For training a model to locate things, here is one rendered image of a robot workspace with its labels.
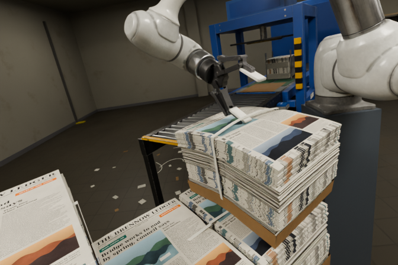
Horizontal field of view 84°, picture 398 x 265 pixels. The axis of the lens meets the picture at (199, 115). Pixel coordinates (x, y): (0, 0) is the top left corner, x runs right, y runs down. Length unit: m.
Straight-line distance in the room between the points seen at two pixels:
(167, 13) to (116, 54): 6.52
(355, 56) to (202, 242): 0.64
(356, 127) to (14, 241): 0.98
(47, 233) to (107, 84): 7.04
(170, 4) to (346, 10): 0.47
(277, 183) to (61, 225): 0.39
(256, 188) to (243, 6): 2.19
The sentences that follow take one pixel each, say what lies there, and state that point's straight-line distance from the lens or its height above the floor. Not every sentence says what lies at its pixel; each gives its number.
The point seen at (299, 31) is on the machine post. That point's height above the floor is 1.32.
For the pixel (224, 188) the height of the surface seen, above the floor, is 0.92.
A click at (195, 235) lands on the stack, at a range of 0.67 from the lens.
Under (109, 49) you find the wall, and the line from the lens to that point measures 7.27.
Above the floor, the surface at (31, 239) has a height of 1.07.
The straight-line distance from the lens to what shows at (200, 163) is 0.69.
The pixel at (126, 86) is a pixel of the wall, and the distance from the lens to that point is 7.20.
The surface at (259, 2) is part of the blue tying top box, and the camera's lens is 2.48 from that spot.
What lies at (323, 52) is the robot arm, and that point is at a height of 1.22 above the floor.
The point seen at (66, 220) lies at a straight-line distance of 0.45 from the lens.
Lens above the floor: 1.29
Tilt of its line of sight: 16 degrees down
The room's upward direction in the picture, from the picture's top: 9 degrees counter-clockwise
